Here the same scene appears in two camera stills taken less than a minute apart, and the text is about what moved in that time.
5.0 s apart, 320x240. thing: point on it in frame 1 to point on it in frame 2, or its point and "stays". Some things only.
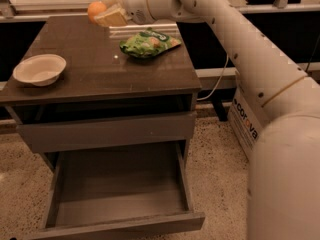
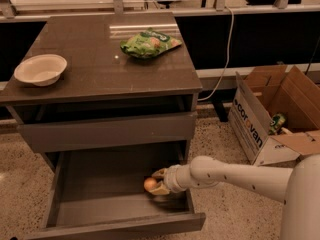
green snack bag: [148, 43] stays
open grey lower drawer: [119, 190] stays
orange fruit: [96, 8] to [150, 183]
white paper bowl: [40, 69] stays
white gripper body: [137, 2] to [170, 179]
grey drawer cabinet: [104, 97] stays
